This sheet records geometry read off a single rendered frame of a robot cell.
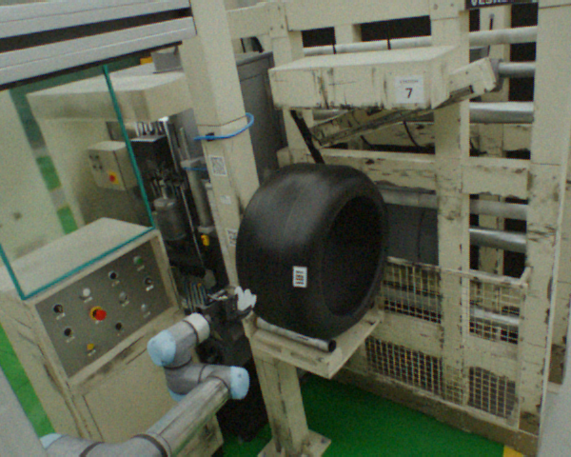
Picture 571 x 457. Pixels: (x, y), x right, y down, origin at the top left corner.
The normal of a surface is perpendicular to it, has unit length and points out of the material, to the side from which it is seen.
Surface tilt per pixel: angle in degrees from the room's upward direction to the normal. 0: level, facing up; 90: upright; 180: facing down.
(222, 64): 90
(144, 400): 90
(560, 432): 0
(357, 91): 90
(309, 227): 58
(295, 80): 90
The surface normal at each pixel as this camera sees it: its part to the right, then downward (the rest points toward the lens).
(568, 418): -0.16, -0.89
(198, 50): -0.60, 0.44
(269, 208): -0.50, -0.44
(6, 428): 0.87, 0.07
